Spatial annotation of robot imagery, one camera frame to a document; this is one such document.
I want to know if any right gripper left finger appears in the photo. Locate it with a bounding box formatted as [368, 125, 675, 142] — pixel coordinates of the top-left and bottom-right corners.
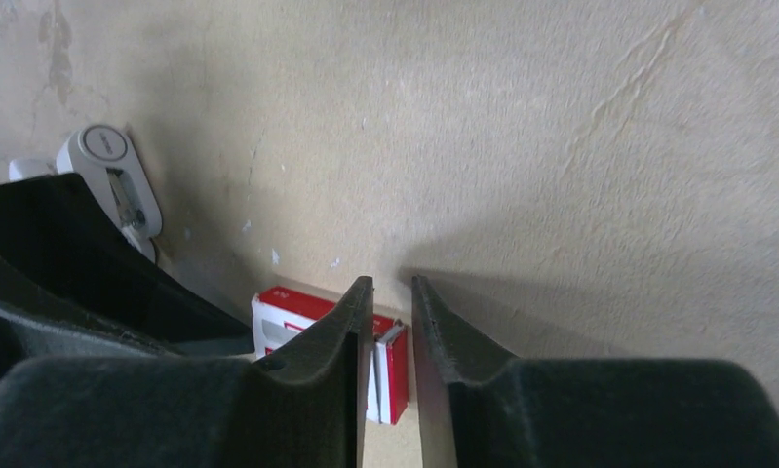
[0, 275, 375, 468]

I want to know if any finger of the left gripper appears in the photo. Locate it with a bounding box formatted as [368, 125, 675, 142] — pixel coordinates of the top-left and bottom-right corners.
[0, 174, 253, 356]
[0, 255, 181, 380]

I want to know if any red white staples box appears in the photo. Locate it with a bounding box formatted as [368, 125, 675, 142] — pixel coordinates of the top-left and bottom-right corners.
[252, 277, 409, 435]

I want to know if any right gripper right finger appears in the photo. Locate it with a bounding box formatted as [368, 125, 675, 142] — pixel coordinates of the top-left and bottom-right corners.
[411, 275, 779, 467]

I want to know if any white stapler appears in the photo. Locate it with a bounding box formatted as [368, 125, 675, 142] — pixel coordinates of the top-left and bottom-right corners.
[8, 124, 163, 262]

